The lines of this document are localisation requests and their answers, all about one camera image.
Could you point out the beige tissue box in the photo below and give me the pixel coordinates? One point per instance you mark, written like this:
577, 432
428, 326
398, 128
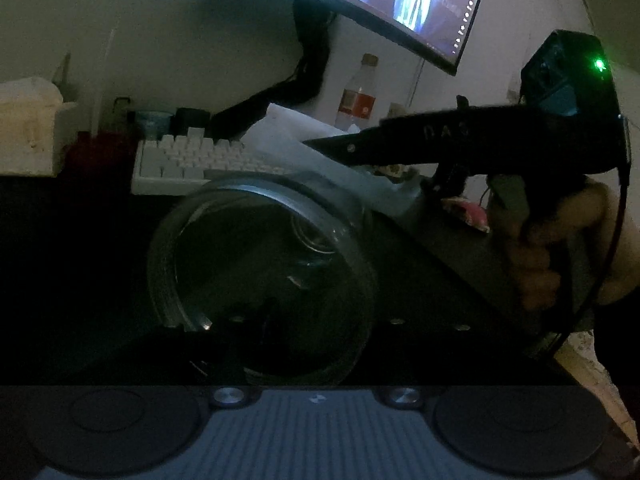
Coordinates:
30, 135

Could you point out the white tissue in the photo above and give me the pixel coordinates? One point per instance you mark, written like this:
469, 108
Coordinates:
310, 165

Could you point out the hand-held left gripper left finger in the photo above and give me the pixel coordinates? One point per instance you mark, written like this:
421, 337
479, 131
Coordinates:
235, 350

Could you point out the black monitor stand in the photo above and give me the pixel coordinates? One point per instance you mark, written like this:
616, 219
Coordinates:
310, 60

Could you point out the plastic bottle with red label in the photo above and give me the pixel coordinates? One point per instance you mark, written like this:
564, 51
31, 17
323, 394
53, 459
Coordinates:
357, 100

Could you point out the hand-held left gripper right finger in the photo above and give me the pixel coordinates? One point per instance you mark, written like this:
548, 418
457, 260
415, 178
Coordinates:
420, 350

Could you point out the dark red pouch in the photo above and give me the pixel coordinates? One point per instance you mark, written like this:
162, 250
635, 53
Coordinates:
100, 155

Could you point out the person's right hand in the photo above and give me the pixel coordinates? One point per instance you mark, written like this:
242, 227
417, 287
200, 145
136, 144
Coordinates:
537, 275

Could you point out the black upright stand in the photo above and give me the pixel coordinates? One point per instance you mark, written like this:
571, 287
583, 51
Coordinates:
450, 180

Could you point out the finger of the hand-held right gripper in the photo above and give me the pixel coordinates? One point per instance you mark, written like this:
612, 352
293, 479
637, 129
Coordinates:
425, 137

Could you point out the white keyboard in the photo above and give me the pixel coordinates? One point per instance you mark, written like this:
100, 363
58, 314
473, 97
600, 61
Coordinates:
185, 165

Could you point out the clear glass jar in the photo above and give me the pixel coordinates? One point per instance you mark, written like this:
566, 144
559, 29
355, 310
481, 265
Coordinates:
210, 220

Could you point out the pink snack packet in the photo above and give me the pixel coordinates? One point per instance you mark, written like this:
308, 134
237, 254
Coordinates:
467, 215

